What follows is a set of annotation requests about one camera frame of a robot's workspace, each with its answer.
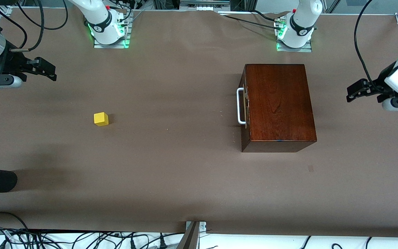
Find short black base cable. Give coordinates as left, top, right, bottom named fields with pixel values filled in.
left=251, top=10, right=279, bottom=22

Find tangled black cables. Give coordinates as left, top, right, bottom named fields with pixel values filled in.
left=0, top=227, right=186, bottom=249

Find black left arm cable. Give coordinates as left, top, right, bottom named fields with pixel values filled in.
left=354, top=0, right=384, bottom=92

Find wooden drawer with white handle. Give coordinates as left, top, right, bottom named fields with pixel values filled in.
left=237, top=66, right=252, bottom=143

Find silver metal crossbar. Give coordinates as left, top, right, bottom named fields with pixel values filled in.
left=179, top=0, right=230, bottom=11

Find grey metal post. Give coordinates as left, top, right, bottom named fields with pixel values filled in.
left=176, top=221, right=200, bottom=249

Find aluminium table edge rail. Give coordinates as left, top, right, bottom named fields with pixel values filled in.
left=0, top=5, right=13, bottom=28

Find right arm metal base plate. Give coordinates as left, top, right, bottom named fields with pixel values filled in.
left=93, top=33, right=131, bottom=49

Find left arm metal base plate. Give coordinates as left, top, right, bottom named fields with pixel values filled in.
left=276, top=40, right=313, bottom=53

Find silver metal bracket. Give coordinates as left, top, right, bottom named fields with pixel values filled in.
left=185, top=221, right=207, bottom=233

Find black looped cable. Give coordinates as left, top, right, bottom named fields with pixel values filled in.
left=0, top=212, right=30, bottom=231

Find brown paper table cover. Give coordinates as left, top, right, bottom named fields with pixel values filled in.
left=0, top=8, right=398, bottom=238

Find long black base cable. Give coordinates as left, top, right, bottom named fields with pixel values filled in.
left=225, top=15, right=286, bottom=29

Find dark brown wooden cabinet box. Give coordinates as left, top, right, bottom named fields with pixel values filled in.
left=239, top=64, right=317, bottom=153

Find yellow cube block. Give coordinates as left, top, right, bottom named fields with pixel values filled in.
left=94, top=112, right=109, bottom=127

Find black cable cluster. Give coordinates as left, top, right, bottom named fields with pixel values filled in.
left=114, top=0, right=141, bottom=21

